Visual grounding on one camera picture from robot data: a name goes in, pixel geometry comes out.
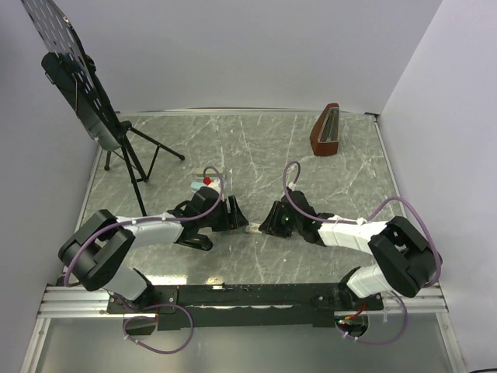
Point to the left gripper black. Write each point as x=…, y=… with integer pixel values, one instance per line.
x=235, y=219

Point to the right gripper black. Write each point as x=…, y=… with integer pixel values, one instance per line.
x=271, y=224

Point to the white staple box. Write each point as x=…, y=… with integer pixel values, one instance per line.
x=252, y=228

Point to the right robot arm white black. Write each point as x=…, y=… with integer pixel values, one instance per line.
x=404, y=259

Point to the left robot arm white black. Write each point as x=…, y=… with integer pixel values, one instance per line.
x=96, y=251

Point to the blue stapler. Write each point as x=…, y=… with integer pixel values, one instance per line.
x=196, y=185

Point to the beige stapler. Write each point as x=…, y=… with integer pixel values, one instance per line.
x=210, y=173

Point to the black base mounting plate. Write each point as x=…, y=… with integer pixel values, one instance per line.
x=248, y=305

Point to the brown wooden metronome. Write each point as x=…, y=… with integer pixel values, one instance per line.
x=324, y=137

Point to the black tripod stand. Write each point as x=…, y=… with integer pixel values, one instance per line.
x=133, y=164

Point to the black perforated panel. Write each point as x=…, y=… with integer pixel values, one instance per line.
x=68, y=67

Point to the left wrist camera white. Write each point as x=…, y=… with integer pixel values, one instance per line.
x=213, y=183

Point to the aluminium rail frame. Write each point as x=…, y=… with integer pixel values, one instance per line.
x=77, y=303

